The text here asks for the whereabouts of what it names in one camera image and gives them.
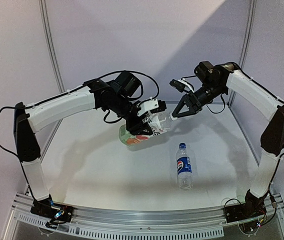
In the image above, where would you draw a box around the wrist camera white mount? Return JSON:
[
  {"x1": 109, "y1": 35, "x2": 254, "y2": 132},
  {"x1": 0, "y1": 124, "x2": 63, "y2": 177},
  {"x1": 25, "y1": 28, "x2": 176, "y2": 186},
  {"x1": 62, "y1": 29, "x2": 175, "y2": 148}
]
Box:
[
  {"x1": 169, "y1": 78, "x2": 195, "y2": 93},
  {"x1": 137, "y1": 98, "x2": 167, "y2": 117}
]

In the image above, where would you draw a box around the blue pepsi bottle cap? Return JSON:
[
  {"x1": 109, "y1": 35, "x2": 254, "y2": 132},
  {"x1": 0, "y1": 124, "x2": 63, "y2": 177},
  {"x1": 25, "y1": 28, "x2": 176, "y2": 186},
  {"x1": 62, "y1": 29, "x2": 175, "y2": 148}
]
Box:
[{"x1": 179, "y1": 143, "x2": 186, "y2": 149}]

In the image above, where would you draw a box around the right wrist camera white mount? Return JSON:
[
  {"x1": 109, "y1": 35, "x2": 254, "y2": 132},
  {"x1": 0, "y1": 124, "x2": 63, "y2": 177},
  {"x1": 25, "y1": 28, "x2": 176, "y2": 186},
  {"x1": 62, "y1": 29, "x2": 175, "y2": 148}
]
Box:
[{"x1": 169, "y1": 78, "x2": 195, "y2": 93}]

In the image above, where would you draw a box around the aluminium front rail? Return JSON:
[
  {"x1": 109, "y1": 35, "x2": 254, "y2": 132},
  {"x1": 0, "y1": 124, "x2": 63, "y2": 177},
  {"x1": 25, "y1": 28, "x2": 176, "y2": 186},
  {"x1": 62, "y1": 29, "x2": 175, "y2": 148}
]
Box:
[{"x1": 2, "y1": 193, "x2": 284, "y2": 240}]

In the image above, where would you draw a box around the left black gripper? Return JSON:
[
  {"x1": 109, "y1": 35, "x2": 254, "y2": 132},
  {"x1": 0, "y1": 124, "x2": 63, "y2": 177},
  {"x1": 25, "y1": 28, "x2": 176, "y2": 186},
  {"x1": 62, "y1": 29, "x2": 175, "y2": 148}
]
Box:
[{"x1": 107, "y1": 94, "x2": 154, "y2": 136}]

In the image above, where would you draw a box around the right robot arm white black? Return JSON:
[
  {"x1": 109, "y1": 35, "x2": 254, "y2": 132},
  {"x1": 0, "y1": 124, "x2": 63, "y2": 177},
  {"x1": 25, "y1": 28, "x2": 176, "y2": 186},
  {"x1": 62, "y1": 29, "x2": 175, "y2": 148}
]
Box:
[{"x1": 170, "y1": 61, "x2": 284, "y2": 218}]

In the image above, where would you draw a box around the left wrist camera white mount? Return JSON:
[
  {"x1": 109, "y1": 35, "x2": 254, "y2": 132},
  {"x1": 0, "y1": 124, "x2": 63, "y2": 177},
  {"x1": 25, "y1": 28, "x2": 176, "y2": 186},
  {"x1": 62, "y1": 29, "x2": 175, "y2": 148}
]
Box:
[{"x1": 137, "y1": 98, "x2": 167, "y2": 117}]

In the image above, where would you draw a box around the left wall metal post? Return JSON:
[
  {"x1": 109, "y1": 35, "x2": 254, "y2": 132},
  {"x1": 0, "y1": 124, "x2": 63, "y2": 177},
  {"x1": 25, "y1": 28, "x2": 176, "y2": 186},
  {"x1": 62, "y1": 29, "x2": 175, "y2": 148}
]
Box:
[{"x1": 39, "y1": 0, "x2": 65, "y2": 93}]

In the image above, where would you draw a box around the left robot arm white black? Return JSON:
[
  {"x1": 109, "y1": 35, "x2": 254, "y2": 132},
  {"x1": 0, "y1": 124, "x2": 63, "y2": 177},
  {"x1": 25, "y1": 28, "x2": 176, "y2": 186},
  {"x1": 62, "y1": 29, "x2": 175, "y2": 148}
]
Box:
[{"x1": 14, "y1": 70, "x2": 158, "y2": 217}]

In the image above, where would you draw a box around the wall metal post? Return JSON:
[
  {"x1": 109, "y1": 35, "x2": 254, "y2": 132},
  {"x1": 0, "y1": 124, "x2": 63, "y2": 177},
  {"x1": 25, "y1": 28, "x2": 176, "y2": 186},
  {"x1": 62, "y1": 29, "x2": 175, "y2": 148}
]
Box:
[
  {"x1": 39, "y1": 0, "x2": 65, "y2": 93},
  {"x1": 226, "y1": 0, "x2": 256, "y2": 107}
]

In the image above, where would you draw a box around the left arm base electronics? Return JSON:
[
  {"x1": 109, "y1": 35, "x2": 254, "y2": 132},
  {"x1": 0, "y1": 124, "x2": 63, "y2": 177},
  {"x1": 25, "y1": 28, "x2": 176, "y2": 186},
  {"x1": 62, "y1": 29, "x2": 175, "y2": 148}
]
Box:
[{"x1": 31, "y1": 197, "x2": 74, "y2": 229}]

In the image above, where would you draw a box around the clear tea bottle white label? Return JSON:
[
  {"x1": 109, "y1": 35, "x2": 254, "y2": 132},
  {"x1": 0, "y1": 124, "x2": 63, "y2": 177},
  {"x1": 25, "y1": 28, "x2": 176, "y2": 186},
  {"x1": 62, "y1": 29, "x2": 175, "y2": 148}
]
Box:
[{"x1": 119, "y1": 111, "x2": 173, "y2": 147}]

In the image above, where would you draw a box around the right wall metal post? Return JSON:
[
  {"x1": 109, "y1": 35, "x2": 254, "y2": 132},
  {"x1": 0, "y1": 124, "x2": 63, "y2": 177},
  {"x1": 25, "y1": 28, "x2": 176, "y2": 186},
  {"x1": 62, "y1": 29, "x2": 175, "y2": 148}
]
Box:
[{"x1": 226, "y1": 0, "x2": 256, "y2": 107}]

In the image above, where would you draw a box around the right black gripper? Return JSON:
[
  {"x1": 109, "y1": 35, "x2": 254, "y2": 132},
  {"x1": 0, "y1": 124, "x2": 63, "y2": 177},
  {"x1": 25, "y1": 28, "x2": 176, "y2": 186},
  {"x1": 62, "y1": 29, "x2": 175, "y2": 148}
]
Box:
[{"x1": 172, "y1": 81, "x2": 225, "y2": 119}]

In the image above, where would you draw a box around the clear pepsi bottle blue label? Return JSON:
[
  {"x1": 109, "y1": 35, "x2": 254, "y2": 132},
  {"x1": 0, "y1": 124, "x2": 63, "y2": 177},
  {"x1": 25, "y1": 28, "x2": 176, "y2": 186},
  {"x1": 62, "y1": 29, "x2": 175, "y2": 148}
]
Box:
[{"x1": 176, "y1": 148, "x2": 192, "y2": 190}]

